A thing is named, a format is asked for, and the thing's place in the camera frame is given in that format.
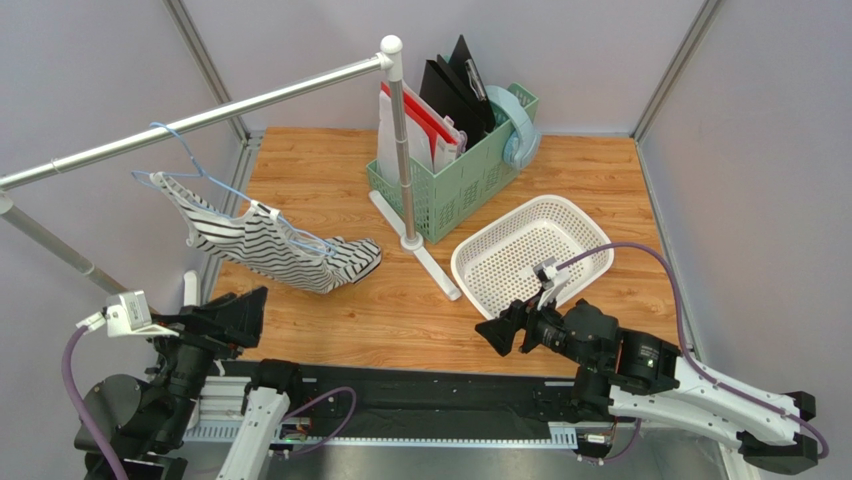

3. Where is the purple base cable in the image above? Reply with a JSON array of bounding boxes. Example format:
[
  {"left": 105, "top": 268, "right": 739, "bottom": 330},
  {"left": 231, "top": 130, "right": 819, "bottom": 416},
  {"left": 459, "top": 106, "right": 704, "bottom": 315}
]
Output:
[{"left": 272, "top": 386, "right": 360, "bottom": 456}]

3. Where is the black clipboard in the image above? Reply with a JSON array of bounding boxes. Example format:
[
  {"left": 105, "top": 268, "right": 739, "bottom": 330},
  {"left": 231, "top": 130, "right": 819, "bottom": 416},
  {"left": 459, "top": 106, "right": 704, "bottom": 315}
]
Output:
[{"left": 436, "top": 35, "right": 496, "bottom": 133}]

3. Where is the white document folder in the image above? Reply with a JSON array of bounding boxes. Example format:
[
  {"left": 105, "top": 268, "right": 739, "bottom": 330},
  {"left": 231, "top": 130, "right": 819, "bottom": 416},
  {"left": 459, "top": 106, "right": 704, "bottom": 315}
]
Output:
[{"left": 376, "top": 82, "right": 459, "bottom": 184}]

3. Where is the white perforated plastic basket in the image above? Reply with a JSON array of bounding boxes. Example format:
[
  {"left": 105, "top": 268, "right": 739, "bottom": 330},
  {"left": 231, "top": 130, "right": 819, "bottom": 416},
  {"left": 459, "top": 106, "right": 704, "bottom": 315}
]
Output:
[{"left": 451, "top": 194, "right": 610, "bottom": 320}]

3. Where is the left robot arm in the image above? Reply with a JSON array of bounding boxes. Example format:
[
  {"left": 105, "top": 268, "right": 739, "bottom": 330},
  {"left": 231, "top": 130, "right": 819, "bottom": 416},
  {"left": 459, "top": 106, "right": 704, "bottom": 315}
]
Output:
[{"left": 61, "top": 287, "right": 304, "bottom": 479}]

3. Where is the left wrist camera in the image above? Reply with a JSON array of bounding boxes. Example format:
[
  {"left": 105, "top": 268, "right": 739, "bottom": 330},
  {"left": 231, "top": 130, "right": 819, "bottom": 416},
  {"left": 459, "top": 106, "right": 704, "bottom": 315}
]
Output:
[{"left": 75, "top": 290, "right": 179, "bottom": 338}]

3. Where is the red folder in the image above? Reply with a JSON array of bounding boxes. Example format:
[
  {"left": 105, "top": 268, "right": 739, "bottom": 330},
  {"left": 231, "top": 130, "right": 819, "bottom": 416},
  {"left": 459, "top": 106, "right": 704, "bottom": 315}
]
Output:
[{"left": 403, "top": 83, "right": 466, "bottom": 151}]

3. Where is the black white striped tank top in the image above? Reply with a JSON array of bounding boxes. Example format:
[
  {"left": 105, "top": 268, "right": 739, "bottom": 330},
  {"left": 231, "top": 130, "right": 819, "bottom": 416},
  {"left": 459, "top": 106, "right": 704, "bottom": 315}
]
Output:
[{"left": 149, "top": 172, "right": 382, "bottom": 294}]

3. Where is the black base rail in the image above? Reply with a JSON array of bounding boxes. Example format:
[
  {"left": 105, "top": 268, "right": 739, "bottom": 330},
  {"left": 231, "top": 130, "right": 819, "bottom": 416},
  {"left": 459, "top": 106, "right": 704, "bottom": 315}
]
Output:
[{"left": 182, "top": 359, "right": 617, "bottom": 449}]

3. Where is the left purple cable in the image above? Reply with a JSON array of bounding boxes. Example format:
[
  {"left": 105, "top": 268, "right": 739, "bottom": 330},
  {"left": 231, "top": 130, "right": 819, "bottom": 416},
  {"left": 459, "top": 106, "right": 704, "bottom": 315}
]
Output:
[{"left": 61, "top": 325, "right": 130, "bottom": 480}]

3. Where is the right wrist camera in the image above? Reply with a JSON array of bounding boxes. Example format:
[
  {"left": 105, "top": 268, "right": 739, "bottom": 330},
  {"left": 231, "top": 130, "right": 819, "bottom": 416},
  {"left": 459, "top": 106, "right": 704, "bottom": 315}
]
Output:
[{"left": 533, "top": 258, "right": 570, "bottom": 310}]

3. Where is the blue wire hanger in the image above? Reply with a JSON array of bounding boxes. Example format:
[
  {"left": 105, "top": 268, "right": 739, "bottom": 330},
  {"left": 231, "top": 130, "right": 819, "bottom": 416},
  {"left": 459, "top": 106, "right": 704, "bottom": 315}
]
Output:
[{"left": 130, "top": 122, "right": 336, "bottom": 256}]

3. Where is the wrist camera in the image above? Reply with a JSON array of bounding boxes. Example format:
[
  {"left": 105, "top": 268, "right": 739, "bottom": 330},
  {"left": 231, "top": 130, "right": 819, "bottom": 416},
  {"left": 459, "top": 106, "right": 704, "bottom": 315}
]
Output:
[
  {"left": 533, "top": 258, "right": 570, "bottom": 310},
  {"left": 75, "top": 290, "right": 179, "bottom": 338}
]

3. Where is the green plastic file basket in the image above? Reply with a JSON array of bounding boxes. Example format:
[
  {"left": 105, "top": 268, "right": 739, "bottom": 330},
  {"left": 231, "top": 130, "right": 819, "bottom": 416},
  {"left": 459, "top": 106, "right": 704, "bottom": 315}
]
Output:
[{"left": 366, "top": 84, "right": 538, "bottom": 244}]

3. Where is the silver clothes rack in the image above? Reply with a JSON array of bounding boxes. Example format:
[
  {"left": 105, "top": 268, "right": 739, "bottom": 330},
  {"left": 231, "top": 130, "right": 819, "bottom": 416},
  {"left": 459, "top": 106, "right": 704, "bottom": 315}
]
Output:
[{"left": 1, "top": 35, "right": 461, "bottom": 301}]

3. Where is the black folder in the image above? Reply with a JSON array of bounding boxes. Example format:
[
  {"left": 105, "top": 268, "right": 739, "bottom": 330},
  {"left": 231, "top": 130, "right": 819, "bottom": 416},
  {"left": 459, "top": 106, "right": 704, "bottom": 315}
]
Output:
[{"left": 419, "top": 60, "right": 494, "bottom": 150}]

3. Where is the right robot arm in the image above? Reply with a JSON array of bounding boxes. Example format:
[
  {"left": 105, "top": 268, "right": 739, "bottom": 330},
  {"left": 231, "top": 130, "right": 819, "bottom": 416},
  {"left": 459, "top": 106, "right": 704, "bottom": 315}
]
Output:
[{"left": 475, "top": 299, "right": 819, "bottom": 475}]

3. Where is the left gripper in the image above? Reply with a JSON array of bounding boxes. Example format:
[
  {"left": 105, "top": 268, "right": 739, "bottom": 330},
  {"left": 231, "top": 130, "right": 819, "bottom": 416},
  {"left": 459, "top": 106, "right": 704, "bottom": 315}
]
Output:
[{"left": 140, "top": 282, "right": 268, "bottom": 443}]

